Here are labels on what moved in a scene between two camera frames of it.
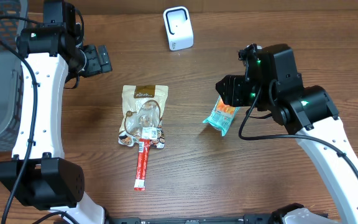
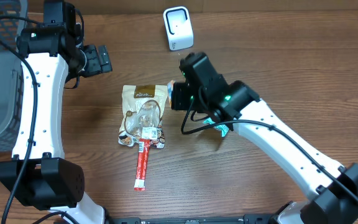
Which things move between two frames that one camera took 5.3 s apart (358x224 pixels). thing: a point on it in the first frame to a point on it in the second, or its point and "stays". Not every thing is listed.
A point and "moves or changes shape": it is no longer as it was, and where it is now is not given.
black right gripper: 234,89 to 180,92
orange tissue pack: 222,106 moves or changes shape
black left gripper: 95,66 stays
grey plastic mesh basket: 1,76 stays
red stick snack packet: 140,180 stays
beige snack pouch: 143,109 stays
